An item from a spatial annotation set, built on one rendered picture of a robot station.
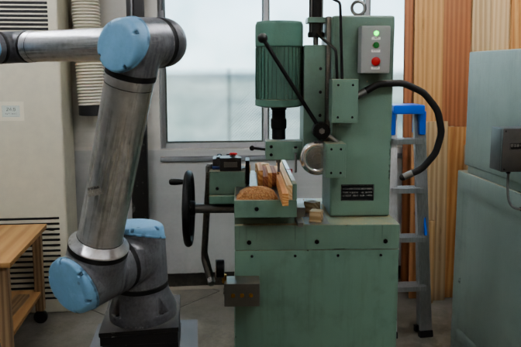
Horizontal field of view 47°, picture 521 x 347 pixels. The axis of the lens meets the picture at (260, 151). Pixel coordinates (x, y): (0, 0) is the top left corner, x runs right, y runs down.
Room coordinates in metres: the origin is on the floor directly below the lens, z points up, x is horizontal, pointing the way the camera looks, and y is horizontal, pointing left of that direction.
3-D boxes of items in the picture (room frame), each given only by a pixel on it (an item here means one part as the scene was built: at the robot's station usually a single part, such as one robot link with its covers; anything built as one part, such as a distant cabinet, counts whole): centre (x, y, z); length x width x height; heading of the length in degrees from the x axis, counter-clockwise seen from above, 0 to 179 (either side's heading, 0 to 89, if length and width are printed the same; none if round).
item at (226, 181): (2.26, 0.13, 0.92); 0.15 x 0.13 x 0.09; 2
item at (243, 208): (2.26, 0.04, 0.87); 0.61 x 0.30 x 0.06; 2
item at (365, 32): (2.11, -0.39, 1.40); 0.10 x 0.06 x 0.16; 92
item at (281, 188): (2.16, -0.07, 0.92); 0.56 x 0.02 x 0.04; 2
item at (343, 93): (2.09, -0.29, 1.23); 0.09 x 0.08 x 0.15; 92
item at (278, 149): (2.24, -0.09, 1.03); 0.14 x 0.07 x 0.09; 92
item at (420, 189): (2.98, -0.73, 0.58); 0.27 x 0.25 x 1.16; 5
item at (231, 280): (1.97, 0.06, 0.58); 0.12 x 0.08 x 0.08; 92
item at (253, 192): (2.02, 0.01, 0.92); 0.14 x 0.09 x 0.04; 92
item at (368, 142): (2.25, -0.36, 1.16); 0.22 x 0.22 x 0.72; 2
